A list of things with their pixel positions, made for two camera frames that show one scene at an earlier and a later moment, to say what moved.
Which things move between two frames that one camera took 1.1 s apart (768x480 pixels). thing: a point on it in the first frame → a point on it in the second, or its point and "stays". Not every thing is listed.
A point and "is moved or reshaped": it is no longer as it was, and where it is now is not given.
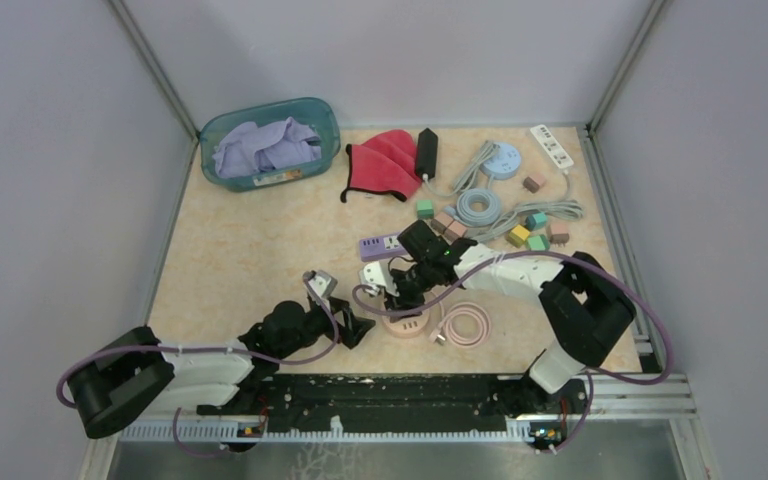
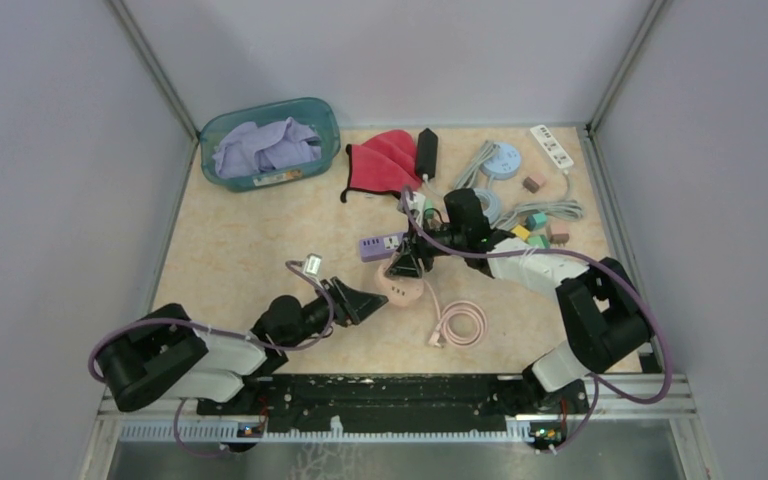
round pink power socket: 408,326 is moved or reshaped
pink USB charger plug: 533,182 stays
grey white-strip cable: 562,208 stays
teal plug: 536,221 stays
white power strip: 551,146 stays
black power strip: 426,153 stays
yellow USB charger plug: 517,236 stays
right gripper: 401,300 → 406,262
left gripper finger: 354,329 → 350,313
